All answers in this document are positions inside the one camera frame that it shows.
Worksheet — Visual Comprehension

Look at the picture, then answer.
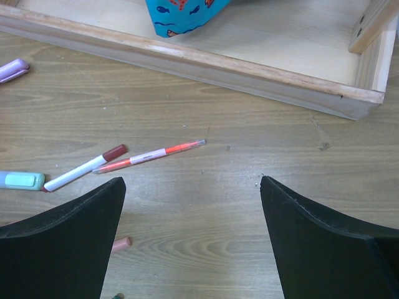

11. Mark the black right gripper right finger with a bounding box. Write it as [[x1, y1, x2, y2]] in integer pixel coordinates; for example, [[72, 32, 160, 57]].
[[260, 176, 398, 298]]

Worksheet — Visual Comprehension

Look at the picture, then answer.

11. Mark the wooden clothes rack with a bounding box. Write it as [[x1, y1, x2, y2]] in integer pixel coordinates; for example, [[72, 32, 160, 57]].
[[1, 1, 398, 120]]

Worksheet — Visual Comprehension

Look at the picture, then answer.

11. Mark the green blue highlighter pen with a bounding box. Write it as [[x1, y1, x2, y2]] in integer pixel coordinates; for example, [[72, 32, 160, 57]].
[[1, 171, 46, 191]]

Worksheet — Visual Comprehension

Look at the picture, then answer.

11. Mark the brown cap white marker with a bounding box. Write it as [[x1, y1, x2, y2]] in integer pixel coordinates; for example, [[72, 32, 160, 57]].
[[41, 144, 127, 192]]

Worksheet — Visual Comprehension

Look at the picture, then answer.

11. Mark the orange transparent pen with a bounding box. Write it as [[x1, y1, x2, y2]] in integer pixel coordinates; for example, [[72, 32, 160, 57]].
[[92, 139, 206, 174]]

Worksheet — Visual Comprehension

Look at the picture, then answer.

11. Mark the blue fish pattern garment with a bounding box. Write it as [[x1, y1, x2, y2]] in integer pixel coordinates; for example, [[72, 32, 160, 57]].
[[146, 0, 230, 38]]

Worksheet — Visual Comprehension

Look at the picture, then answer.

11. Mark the pink cap white marker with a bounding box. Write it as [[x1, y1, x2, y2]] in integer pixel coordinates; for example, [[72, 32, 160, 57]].
[[111, 237, 132, 254]]

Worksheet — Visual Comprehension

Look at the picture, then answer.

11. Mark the purple highlighter pen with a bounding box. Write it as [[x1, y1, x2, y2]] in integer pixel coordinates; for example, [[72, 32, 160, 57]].
[[0, 59, 30, 83]]

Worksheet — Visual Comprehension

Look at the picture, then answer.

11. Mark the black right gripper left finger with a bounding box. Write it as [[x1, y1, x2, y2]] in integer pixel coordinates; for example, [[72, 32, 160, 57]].
[[1, 178, 126, 298]]

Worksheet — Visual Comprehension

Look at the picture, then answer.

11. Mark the green cap white marker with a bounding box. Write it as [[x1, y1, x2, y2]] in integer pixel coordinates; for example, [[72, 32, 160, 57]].
[[112, 293, 125, 299]]

